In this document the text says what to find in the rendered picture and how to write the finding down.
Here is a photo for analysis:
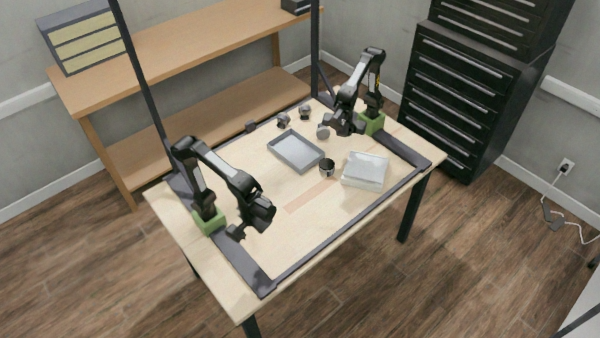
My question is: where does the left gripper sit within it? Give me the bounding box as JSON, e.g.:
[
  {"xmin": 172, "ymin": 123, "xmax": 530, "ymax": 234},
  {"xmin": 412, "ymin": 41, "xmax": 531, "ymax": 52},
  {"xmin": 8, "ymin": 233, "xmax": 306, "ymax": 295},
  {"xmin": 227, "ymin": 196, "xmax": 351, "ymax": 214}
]
[{"xmin": 321, "ymin": 112, "xmax": 367, "ymax": 135}]

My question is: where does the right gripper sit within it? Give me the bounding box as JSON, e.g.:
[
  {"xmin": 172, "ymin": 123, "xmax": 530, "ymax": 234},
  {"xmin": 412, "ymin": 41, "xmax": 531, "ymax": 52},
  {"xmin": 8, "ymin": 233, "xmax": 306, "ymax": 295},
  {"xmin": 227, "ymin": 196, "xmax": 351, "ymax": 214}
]
[{"xmin": 225, "ymin": 195, "xmax": 273, "ymax": 243}]

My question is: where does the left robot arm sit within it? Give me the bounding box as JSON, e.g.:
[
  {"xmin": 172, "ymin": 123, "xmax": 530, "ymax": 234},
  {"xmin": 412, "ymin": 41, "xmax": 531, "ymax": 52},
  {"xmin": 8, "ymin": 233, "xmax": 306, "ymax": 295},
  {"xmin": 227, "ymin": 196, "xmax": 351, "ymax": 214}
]
[{"xmin": 328, "ymin": 46, "xmax": 386, "ymax": 138}]

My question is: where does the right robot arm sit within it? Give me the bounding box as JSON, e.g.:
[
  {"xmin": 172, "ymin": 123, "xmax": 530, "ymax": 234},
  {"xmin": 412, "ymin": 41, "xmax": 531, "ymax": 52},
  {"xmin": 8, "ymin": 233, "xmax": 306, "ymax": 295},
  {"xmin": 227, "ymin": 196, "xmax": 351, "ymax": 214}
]
[{"xmin": 170, "ymin": 135, "xmax": 277, "ymax": 234}]

